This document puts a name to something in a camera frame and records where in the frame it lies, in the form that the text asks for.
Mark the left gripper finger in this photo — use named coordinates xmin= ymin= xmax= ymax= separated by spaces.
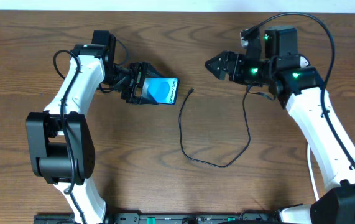
xmin=135 ymin=96 xmax=159 ymax=105
xmin=144 ymin=62 xmax=165 ymax=78

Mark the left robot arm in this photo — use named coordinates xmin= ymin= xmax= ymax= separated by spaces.
xmin=25 ymin=30 xmax=162 ymax=223

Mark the black USB charging cable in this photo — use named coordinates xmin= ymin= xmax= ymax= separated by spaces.
xmin=178 ymin=85 xmax=252 ymax=169

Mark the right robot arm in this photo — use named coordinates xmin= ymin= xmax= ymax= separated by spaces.
xmin=205 ymin=26 xmax=355 ymax=223

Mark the white USB charger plug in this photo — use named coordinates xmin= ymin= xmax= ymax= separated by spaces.
xmin=300 ymin=56 xmax=310 ymax=68

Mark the blue Galaxy smartphone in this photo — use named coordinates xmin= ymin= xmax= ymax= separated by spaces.
xmin=141 ymin=78 xmax=180 ymax=105

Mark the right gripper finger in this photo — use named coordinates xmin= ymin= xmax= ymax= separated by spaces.
xmin=205 ymin=51 xmax=229 ymax=70
xmin=206 ymin=64 xmax=226 ymax=80

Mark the white power strip cord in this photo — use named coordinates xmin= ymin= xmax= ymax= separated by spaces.
xmin=307 ymin=143 xmax=320 ymax=202

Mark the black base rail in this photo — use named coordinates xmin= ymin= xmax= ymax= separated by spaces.
xmin=32 ymin=211 xmax=282 ymax=224

